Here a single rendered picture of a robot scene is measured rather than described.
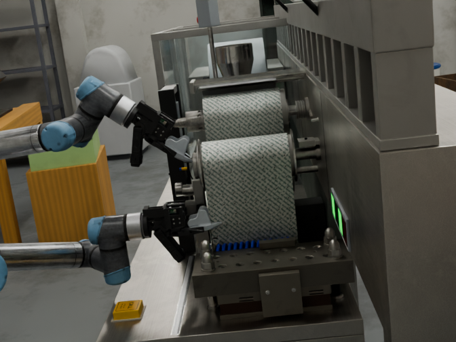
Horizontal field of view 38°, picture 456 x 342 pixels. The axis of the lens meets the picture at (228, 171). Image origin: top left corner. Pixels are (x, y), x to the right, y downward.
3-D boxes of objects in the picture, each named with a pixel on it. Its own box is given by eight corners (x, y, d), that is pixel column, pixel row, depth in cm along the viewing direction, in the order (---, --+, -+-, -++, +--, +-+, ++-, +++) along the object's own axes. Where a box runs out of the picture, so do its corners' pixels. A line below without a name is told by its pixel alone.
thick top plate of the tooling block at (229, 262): (199, 273, 184) (196, 252, 182) (345, 258, 182) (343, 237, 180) (195, 298, 168) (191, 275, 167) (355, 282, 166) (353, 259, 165)
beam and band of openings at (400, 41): (277, 43, 393) (273, 3, 388) (291, 41, 393) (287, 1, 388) (380, 151, 94) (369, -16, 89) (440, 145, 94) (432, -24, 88)
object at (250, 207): (213, 249, 186) (205, 185, 182) (298, 240, 185) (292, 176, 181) (213, 250, 186) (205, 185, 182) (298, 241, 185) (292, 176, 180)
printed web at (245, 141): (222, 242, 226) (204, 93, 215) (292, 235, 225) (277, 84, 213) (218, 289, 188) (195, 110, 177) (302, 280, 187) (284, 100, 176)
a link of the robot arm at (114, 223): (96, 241, 191) (90, 213, 189) (134, 238, 190) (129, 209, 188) (89, 252, 183) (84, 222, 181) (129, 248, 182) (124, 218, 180)
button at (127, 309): (118, 309, 184) (117, 301, 183) (143, 307, 184) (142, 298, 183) (113, 321, 177) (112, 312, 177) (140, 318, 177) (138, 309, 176)
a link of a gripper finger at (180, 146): (200, 149, 183) (172, 130, 183) (188, 167, 185) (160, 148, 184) (201, 147, 186) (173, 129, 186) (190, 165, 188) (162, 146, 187)
